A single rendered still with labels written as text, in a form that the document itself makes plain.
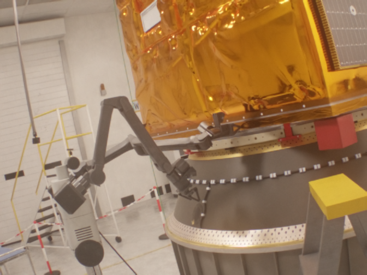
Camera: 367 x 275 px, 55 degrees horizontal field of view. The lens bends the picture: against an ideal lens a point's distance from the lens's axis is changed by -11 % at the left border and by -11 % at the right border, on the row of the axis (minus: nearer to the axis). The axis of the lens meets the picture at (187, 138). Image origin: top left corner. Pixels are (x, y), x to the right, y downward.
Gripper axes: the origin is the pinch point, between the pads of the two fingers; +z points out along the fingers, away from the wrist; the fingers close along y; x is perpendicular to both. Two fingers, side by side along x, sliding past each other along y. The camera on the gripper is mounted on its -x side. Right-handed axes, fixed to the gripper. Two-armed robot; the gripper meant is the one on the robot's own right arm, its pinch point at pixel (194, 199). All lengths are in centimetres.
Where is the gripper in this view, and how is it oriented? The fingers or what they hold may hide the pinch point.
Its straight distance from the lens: 209.0
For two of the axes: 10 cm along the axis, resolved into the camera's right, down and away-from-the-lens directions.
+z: 6.4, 7.3, 2.4
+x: -6.5, 6.8, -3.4
